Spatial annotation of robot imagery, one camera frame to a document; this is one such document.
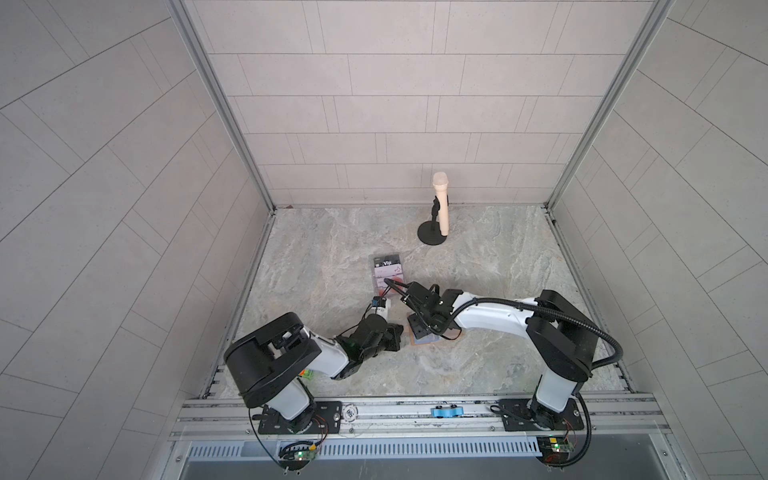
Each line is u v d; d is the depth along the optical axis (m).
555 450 0.68
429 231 1.06
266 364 0.45
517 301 0.52
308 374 0.76
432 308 0.65
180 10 0.71
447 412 0.70
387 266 0.94
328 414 0.71
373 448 0.68
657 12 0.71
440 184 0.89
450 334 0.74
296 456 0.65
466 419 0.72
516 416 0.71
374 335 0.66
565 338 0.45
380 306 0.78
